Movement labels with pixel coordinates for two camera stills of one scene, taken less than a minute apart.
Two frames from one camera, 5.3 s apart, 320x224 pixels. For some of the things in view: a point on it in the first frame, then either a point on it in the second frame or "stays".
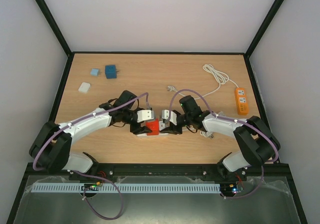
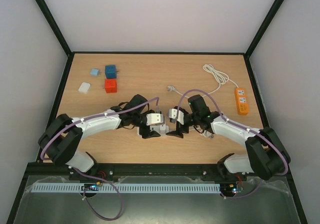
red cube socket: [154, 126] -> [110, 86]
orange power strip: [243, 106] stays
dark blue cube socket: [110, 71] stays
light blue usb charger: [95, 72] stays
